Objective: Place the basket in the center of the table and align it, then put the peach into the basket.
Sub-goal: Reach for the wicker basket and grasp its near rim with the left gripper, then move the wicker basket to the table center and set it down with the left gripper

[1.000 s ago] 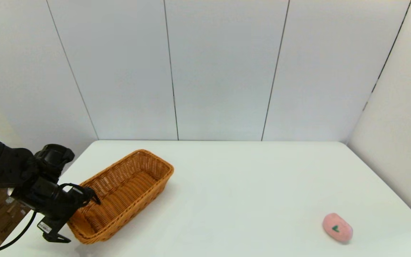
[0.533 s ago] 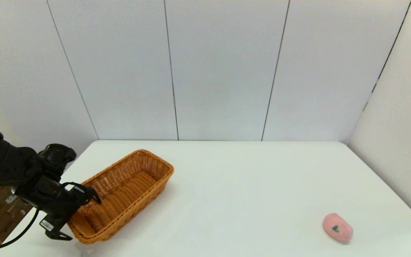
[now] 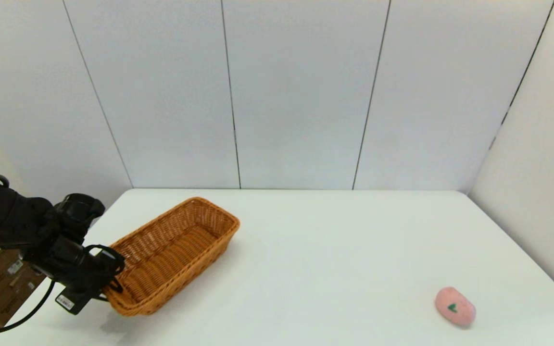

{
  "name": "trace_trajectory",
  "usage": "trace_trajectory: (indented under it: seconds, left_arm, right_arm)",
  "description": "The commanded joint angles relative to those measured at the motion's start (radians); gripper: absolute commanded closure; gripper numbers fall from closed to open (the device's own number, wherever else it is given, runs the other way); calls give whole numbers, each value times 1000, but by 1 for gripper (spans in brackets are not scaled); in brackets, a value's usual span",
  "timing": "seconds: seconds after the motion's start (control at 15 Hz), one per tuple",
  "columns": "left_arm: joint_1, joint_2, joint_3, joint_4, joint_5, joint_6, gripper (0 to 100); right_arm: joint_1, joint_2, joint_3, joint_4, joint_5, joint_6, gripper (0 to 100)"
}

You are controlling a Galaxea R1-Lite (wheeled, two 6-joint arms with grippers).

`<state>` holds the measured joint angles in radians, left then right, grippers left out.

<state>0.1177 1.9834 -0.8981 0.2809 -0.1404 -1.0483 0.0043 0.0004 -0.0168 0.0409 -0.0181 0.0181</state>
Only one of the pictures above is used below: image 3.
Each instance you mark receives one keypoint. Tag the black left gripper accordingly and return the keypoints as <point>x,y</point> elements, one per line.
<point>70,269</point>

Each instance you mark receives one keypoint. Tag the orange wicker basket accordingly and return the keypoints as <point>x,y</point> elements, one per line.
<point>176,250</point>

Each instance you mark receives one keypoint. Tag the pink plush peach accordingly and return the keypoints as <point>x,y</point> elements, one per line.
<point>455,307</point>

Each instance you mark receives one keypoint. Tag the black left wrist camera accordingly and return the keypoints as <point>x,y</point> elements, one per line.
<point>80,211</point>

